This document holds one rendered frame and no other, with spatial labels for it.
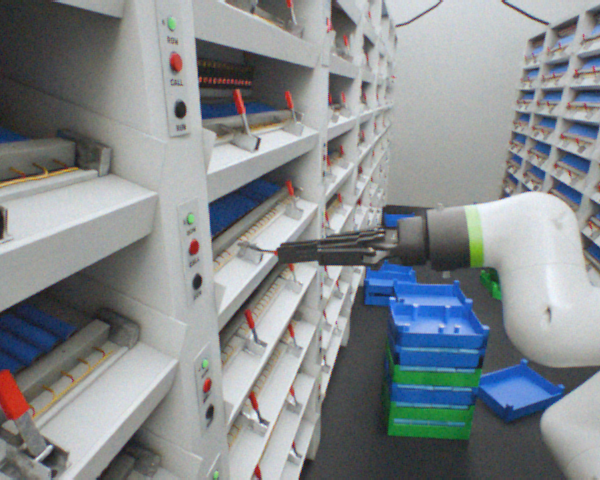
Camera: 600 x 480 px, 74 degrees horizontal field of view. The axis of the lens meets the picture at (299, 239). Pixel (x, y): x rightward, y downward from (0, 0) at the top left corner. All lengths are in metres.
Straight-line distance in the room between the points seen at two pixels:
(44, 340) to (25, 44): 0.28
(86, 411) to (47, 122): 0.28
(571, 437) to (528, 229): 0.52
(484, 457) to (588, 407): 0.80
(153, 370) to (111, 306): 0.09
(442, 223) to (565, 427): 0.55
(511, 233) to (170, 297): 0.43
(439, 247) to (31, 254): 0.48
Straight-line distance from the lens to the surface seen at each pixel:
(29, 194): 0.37
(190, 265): 0.47
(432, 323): 1.60
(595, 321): 0.57
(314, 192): 1.08
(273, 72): 1.09
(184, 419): 0.55
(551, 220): 0.60
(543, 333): 0.55
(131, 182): 0.42
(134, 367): 0.47
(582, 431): 1.00
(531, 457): 1.81
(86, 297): 0.52
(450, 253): 0.60
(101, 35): 0.43
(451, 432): 1.74
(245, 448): 0.89
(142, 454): 0.60
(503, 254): 0.60
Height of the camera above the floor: 1.21
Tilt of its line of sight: 20 degrees down
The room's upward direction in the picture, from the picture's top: straight up
